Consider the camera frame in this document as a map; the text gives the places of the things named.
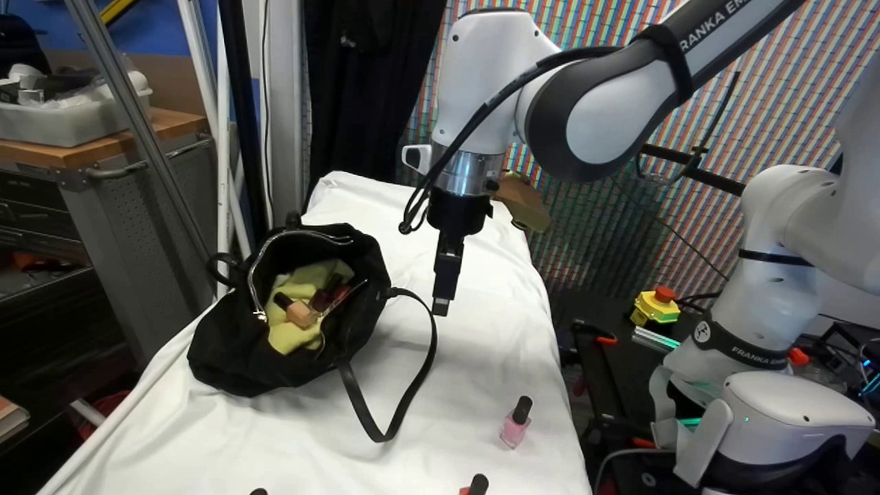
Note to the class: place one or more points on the grey tripod leg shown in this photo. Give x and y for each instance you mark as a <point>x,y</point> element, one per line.
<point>138,118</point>

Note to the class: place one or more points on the orange-red nail polish bottle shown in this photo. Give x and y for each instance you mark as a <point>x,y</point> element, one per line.
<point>327,297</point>

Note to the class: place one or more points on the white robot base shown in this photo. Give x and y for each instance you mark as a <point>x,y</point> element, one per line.
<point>760,429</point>

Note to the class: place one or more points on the white table cloth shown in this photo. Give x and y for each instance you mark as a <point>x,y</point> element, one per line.
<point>178,434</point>

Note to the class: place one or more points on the pink nail polish bottle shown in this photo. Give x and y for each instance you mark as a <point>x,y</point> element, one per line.
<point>515,424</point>

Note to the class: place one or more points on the grey metal cabinet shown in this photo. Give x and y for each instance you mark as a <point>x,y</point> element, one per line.
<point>105,206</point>

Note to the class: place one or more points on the yellow red emergency stop button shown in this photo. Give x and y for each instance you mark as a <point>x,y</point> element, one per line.
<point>655,306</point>

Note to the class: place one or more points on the yellow-green cloth in bag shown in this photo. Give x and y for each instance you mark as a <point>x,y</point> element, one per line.
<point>303,283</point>

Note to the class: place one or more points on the pale peach nail polish bottle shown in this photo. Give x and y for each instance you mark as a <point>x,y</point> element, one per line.
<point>295,308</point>

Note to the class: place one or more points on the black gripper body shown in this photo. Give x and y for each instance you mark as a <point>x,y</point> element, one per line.
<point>457,211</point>

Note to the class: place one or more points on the black handbag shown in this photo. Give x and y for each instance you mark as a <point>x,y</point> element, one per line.
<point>230,347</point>

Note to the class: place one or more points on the red nail polish bottle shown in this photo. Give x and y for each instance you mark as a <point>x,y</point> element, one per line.
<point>476,485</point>

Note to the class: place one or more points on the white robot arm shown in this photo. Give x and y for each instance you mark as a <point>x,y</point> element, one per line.
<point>586,111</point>

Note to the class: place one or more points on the white plastic tub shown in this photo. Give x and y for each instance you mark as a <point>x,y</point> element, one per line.
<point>57,108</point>

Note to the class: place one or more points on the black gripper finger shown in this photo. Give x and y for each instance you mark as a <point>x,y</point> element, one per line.
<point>446,270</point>

